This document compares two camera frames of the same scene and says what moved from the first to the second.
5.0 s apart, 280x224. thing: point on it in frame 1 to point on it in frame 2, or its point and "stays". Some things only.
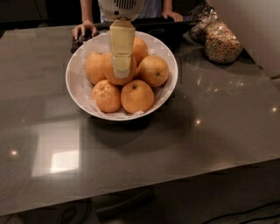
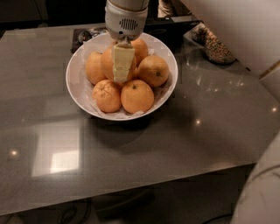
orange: [154, 70] stays
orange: [108, 71] stays
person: [152, 9] to [171, 8]
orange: [136, 95] stays
